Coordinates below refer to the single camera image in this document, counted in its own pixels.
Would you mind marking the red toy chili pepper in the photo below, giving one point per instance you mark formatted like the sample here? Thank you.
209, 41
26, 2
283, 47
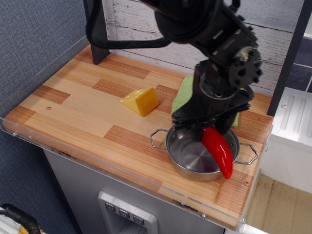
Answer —
219, 149

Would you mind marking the green folded cloth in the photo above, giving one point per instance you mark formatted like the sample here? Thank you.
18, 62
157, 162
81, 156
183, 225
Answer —
184, 94

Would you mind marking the dark grey right post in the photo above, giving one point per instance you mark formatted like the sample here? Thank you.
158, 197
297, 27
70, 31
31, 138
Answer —
291, 55

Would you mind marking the yellow toy cheese wedge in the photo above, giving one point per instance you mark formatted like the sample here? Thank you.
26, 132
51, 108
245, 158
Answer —
141, 101

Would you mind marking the silver dispenser button panel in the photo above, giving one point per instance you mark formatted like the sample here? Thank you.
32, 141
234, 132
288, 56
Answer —
122, 217

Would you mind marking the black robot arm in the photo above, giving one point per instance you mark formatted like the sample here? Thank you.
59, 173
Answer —
221, 86

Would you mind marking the dark grey left post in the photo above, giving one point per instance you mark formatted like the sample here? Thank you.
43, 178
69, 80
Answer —
99, 33

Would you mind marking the stainless steel pot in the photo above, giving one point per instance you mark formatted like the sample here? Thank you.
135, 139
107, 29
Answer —
191, 159

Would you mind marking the grey toy fridge cabinet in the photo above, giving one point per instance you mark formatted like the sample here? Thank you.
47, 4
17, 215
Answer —
81, 185

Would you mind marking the dark grey post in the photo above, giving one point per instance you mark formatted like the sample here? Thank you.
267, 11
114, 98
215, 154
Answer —
291, 55
99, 33

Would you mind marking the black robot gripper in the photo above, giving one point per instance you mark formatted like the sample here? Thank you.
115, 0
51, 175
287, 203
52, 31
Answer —
207, 108

